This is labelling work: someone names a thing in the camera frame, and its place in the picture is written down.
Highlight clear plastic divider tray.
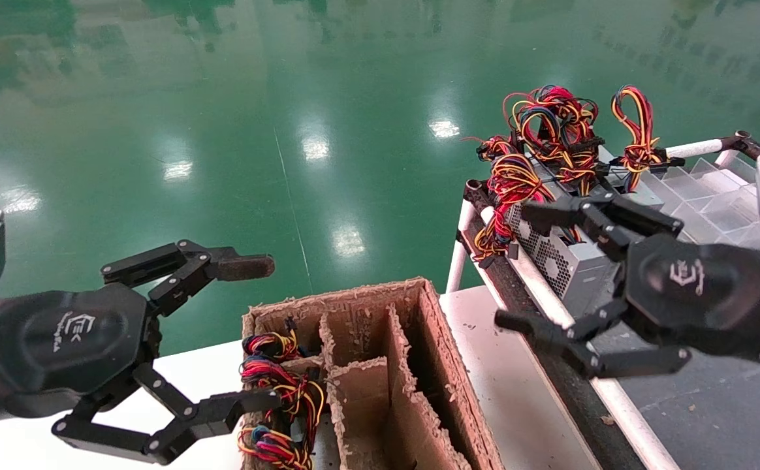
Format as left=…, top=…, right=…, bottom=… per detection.
left=641, top=155, right=760, bottom=247

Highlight wire bundles in box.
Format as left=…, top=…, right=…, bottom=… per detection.
left=240, top=356, right=326, bottom=426

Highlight small coloured wire bundle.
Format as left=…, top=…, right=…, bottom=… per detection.
left=243, top=319, right=304, bottom=361

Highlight brown cardboard divider box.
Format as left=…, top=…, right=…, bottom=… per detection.
left=242, top=277, right=505, bottom=470

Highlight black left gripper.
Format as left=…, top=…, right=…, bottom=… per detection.
left=0, top=240, right=281, bottom=466

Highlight white pipe frame rack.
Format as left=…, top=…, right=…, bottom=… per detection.
left=445, top=131, right=760, bottom=470

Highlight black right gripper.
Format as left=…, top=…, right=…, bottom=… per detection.
left=494, top=194, right=760, bottom=380

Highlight dark grey rubber mat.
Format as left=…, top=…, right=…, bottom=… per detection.
left=462, top=186, right=760, bottom=470

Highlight grey power supply with wires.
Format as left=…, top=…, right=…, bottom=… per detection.
left=610, top=85, right=684, bottom=213
left=540, top=88, right=616, bottom=196
left=477, top=85, right=580, bottom=180
left=473, top=153, right=625, bottom=321

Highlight left coloured wire bundle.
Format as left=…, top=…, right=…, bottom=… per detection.
left=237, top=423, right=315, bottom=470

